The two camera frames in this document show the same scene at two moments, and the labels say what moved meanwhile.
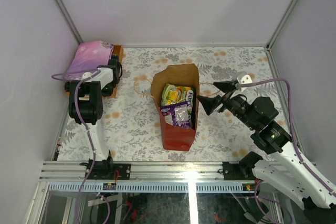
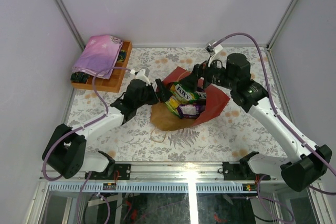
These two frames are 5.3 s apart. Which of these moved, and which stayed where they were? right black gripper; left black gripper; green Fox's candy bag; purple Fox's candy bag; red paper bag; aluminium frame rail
Moved: red paper bag; left black gripper; purple Fox's candy bag; right black gripper
Stayed: aluminium frame rail; green Fox's candy bag
